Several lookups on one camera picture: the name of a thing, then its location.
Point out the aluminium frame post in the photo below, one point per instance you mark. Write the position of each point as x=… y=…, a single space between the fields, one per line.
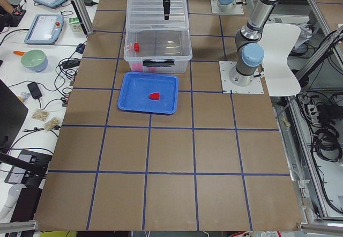
x=83 y=16

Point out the green white carton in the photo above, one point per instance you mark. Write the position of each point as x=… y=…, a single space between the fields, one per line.
x=75 y=24

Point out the black power adapter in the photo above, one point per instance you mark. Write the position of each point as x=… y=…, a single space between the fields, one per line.
x=34 y=90

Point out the near teach pendant tablet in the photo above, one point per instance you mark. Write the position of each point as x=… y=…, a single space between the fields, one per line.
x=45 y=29

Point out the clear plastic storage box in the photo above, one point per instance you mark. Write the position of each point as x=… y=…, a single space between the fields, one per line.
x=160 y=51

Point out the green bowl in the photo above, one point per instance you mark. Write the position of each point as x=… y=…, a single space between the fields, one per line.
x=35 y=60

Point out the clear plastic box lid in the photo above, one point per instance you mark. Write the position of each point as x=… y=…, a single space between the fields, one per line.
x=144 y=15

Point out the black monitor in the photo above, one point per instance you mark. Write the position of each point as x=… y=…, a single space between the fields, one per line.
x=13 y=114

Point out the white chair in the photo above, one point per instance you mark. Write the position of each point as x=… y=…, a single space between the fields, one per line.
x=277 y=41

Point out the blue plastic tray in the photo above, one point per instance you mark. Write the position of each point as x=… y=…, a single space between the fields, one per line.
x=137 y=86

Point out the white power strip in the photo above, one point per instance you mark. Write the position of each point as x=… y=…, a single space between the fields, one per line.
x=311 y=111

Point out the red block with stud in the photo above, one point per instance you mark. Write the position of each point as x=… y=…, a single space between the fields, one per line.
x=154 y=96

